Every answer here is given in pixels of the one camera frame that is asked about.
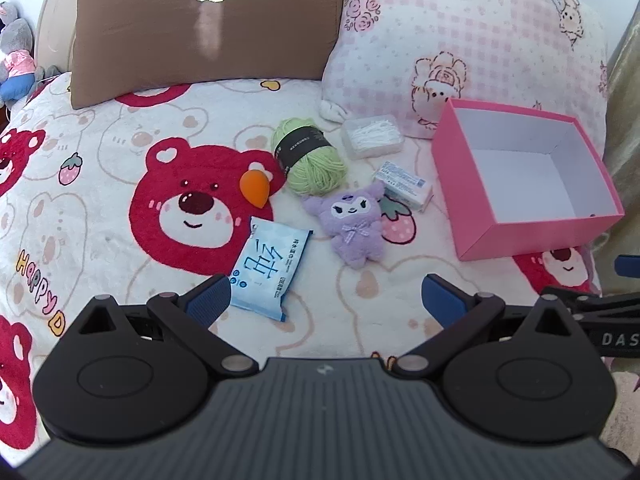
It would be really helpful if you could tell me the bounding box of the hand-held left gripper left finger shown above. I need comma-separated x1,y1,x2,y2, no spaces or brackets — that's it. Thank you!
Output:
75,274,256,377

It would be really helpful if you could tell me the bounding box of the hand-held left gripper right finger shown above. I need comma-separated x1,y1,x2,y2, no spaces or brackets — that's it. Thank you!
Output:
390,274,576,377

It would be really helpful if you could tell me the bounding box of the blue wet wipes packet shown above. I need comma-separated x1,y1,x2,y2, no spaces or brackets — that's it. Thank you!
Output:
229,216,314,322

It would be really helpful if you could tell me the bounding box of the pink cardboard box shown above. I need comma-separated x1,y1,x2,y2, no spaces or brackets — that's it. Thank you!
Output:
431,98,626,262

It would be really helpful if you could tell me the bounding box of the purple plush toy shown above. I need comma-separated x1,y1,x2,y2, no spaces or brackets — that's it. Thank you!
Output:
302,182,386,271

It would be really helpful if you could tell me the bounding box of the orange makeup sponge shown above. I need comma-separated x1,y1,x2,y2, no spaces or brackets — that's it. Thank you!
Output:
239,170,272,209

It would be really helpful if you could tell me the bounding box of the small white blue box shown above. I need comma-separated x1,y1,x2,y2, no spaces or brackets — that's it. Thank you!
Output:
371,160,434,212

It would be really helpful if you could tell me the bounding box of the green yarn ball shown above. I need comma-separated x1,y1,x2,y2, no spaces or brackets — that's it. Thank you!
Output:
271,117,348,197

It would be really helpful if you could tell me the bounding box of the clear box of floss picks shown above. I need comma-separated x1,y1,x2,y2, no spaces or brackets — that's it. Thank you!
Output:
341,115,405,161

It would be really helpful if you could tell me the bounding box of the gold curtain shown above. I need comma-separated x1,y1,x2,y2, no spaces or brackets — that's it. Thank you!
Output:
595,10,640,281

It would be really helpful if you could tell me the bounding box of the bear printed blanket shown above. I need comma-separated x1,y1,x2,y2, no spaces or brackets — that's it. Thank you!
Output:
0,70,608,466

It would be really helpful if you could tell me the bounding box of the brown pillow with cloud print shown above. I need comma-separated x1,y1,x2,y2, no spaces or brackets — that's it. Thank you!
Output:
70,0,348,110

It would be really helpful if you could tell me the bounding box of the pink checked cartoon pillow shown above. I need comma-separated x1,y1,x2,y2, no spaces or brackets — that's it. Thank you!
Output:
320,0,613,141

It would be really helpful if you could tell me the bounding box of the cream bed headboard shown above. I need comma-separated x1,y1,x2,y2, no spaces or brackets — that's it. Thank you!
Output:
32,0,86,73

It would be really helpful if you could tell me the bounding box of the grey plush toy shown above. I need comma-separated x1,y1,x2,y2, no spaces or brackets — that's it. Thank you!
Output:
0,1,38,101

